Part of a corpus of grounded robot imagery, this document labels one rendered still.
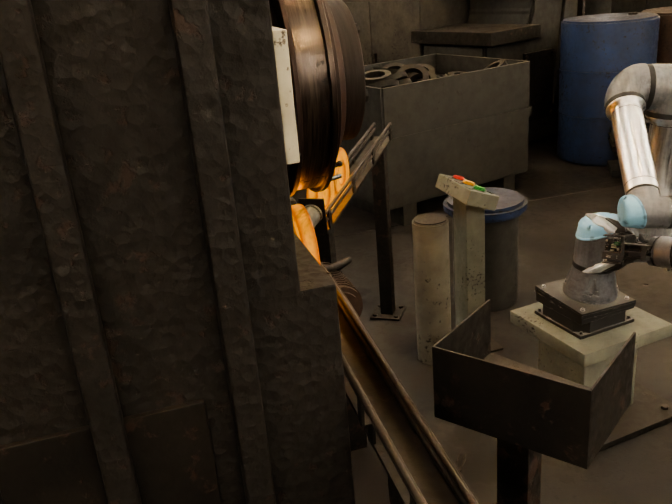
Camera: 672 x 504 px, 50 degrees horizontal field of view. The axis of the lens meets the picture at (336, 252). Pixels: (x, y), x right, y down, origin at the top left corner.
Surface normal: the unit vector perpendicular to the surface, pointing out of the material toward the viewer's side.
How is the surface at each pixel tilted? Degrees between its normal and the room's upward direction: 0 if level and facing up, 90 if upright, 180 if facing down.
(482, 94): 90
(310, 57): 75
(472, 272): 90
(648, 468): 0
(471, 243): 90
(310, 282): 0
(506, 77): 90
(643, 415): 0
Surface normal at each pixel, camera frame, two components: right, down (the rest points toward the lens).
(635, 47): 0.22, 0.34
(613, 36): -0.25, 0.37
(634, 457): -0.08, -0.93
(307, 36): 0.24, -0.07
